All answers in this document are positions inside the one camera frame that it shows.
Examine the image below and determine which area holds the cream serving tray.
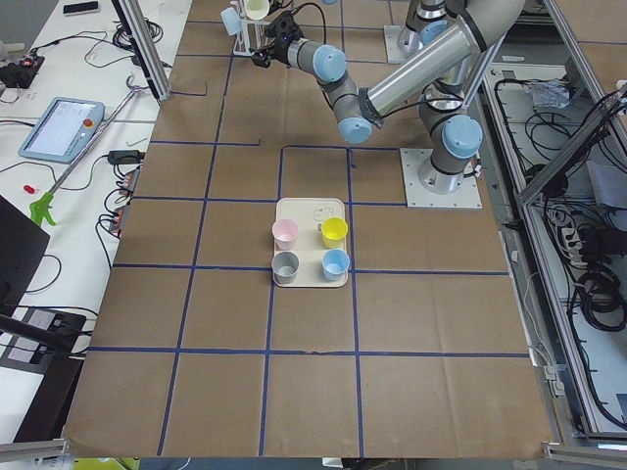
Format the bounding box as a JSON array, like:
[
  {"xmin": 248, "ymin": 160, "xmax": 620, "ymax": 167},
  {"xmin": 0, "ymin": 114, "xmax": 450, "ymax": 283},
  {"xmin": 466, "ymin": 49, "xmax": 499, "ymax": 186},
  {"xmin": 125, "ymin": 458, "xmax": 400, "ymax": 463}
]
[{"xmin": 272, "ymin": 198, "xmax": 348, "ymax": 288}]

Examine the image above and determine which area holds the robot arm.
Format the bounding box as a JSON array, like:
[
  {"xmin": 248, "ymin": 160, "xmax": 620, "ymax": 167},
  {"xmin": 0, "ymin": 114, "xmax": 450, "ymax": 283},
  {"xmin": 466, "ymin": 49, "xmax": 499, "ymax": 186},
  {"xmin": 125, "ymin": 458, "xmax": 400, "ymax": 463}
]
[
  {"xmin": 252, "ymin": 1, "xmax": 524, "ymax": 195},
  {"xmin": 397, "ymin": 0, "xmax": 447, "ymax": 56}
]

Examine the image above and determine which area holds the white wire cup rack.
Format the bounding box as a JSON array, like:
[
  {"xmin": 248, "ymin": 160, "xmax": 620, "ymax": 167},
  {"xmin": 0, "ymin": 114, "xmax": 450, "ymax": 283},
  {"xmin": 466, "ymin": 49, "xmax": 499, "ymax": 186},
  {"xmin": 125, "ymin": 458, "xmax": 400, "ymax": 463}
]
[{"xmin": 230, "ymin": 0, "xmax": 268, "ymax": 57}]

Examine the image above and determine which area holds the yellow plastic cup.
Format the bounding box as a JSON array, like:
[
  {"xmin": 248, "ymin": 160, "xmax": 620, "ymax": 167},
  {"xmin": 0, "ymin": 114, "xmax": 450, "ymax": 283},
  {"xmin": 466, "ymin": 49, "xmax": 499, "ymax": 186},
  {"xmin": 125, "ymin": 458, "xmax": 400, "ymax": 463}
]
[{"xmin": 321, "ymin": 217, "xmax": 349, "ymax": 249}]

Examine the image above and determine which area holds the black computer monitor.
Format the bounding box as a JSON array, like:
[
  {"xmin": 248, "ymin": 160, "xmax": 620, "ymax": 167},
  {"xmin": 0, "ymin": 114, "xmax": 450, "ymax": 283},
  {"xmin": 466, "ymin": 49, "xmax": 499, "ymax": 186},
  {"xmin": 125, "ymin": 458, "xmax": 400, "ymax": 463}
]
[{"xmin": 0, "ymin": 197, "xmax": 50, "ymax": 316}]

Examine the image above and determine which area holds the blue teach pendant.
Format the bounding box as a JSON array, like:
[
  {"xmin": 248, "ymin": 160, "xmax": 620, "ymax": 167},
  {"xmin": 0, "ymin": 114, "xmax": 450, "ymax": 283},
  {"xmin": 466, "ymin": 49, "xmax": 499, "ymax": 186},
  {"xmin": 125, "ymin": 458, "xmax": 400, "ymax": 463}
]
[{"xmin": 18, "ymin": 97, "xmax": 105, "ymax": 164}]

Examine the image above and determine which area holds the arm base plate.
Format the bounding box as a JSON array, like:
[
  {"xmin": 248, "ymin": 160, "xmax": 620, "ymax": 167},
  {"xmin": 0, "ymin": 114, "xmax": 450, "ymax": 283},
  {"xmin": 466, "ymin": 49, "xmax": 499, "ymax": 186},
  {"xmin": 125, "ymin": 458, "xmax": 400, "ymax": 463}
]
[
  {"xmin": 400, "ymin": 148, "xmax": 482, "ymax": 211},
  {"xmin": 384, "ymin": 25, "xmax": 422, "ymax": 64}
]

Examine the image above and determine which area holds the black power adapter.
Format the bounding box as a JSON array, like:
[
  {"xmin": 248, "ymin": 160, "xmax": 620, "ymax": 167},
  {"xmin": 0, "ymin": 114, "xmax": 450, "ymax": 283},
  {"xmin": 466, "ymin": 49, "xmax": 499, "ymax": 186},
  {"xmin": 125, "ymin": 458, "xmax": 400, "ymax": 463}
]
[{"xmin": 107, "ymin": 150, "xmax": 145, "ymax": 165}]

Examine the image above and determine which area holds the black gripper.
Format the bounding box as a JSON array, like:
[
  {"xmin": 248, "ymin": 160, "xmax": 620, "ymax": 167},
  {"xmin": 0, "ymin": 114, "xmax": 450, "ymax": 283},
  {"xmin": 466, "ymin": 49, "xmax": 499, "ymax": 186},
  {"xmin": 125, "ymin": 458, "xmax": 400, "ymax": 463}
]
[{"xmin": 250, "ymin": 13, "xmax": 302, "ymax": 68}]

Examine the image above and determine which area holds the light blue plastic cup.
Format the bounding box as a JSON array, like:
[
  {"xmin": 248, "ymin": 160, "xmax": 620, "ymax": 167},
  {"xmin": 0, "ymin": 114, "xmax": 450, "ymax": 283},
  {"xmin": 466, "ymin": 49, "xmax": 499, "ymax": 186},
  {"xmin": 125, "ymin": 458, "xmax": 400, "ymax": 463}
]
[{"xmin": 220, "ymin": 7, "xmax": 242, "ymax": 36}]

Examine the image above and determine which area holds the grey plastic cup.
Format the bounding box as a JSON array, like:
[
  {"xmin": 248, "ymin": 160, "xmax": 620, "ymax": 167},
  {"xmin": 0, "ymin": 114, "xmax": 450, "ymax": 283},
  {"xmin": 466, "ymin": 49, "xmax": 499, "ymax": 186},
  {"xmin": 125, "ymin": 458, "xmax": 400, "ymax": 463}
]
[{"xmin": 271, "ymin": 251, "xmax": 300, "ymax": 285}]

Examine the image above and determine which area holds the pink plastic cup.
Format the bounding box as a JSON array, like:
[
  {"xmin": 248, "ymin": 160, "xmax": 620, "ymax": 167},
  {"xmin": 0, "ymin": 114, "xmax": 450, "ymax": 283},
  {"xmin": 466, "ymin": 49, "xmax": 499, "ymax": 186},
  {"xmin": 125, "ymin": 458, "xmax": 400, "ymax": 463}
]
[{"xmin": 271, "ymin": 218, "xmax": 299, "ymax": 250}]

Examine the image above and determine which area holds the white plastic cup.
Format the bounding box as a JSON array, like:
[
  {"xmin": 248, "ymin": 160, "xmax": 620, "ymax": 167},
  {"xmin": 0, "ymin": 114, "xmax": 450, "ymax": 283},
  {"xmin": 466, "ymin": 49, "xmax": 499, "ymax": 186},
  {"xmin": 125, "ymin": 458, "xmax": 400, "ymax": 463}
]
[{"xmin": 244, "ymin": 0, "xmax": 270, "ymax": 21}]

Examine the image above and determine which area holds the aluminium frame post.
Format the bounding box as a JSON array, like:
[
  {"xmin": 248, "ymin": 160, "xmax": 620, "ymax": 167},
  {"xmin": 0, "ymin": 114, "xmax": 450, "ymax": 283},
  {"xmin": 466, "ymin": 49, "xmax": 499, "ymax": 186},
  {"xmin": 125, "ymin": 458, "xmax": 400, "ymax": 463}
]
[{"xmin": 112, "ymin": 0, "xmax": 171, "ymax": 102}]

